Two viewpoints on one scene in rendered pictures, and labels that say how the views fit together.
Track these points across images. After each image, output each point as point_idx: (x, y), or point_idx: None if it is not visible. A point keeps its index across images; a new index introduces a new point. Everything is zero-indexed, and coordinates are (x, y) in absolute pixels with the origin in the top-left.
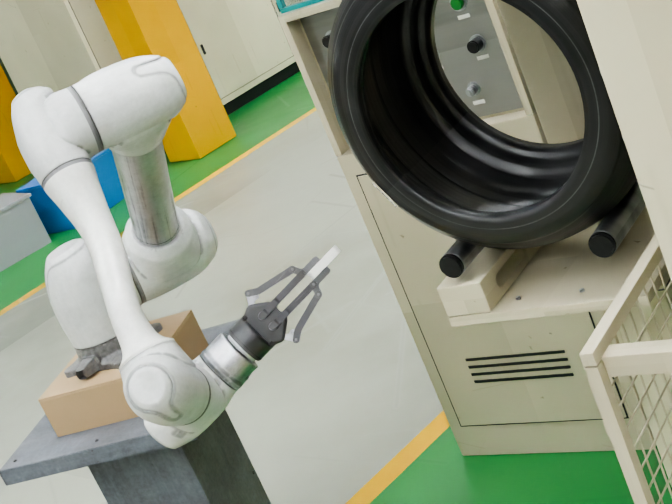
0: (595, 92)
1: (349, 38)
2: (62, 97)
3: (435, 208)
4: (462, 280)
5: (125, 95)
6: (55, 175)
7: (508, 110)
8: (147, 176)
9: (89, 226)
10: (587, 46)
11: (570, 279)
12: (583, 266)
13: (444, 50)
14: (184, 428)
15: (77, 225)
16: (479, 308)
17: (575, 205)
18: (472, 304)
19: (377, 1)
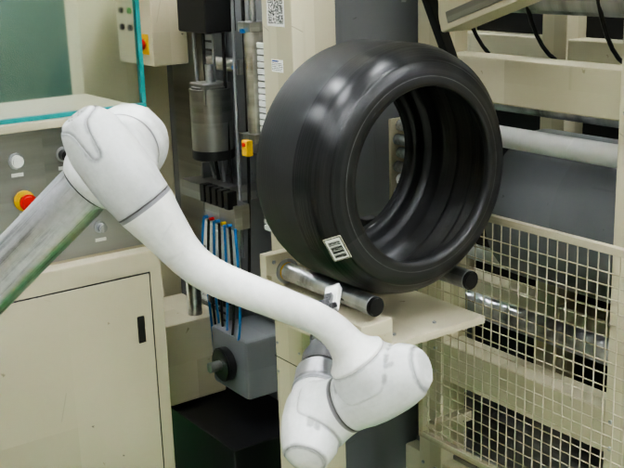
0: (495, 170)
1: (365, 111)
2: (133, 121)
3: (383, 255)
4: (372, 320)
5: (164, 134)
6: (165, 196)
7: (123, 247)
8: (73, 240)
9: (202, 252)
10: (498, 139)
11: (406, 321)
12: (396, 316)
13: None
14: (347, 438)
15: (187, 252)
16: (386, 341)
17: (463, 251)
18: (383, 338)
19: (394, 86)
